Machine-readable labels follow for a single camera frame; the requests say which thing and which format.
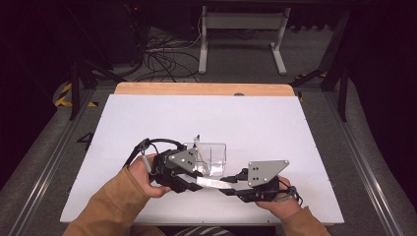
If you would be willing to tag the black tripod stand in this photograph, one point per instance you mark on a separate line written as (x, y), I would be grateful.
(342, 95)
(75, 91)

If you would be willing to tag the person's right hand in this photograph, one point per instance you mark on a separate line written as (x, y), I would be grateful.
(282, 206)

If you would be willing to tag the white metal stand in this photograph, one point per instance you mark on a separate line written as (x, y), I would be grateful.
(244, 20)

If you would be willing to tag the white tube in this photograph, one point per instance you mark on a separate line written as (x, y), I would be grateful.
(213, 183)
(199, 150)

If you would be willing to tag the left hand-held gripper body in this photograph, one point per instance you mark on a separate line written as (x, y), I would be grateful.
(173, 164)

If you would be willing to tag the yellow black floor tape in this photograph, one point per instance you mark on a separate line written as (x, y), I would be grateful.
(64, 95)

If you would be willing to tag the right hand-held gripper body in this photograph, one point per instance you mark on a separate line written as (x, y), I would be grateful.
(265, 172)

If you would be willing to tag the clear plastic container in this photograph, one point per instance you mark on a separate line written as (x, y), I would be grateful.
(218, 160)

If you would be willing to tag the striped cloth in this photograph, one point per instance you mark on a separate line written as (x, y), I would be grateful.
(200, 231)

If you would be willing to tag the metal floor rail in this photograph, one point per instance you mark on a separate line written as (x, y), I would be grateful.
(367, 170)
(49, 170)

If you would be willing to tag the person's left hand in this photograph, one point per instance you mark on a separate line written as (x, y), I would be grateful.
(142, 177)

